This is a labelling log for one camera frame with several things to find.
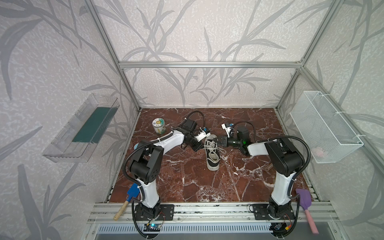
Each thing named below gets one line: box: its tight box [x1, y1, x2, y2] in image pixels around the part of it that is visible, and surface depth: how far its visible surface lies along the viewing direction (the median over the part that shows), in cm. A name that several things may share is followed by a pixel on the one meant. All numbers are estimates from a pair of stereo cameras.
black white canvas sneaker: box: [204, 134, 221, 171], surface depth 91 cm
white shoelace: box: [203, 145, 227, 160], surface depth 93 cm
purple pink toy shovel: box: [295, 188, 319, 235], surface depth 78 cm
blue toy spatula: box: [113, 183, 140, 221], surface depth 75 cm
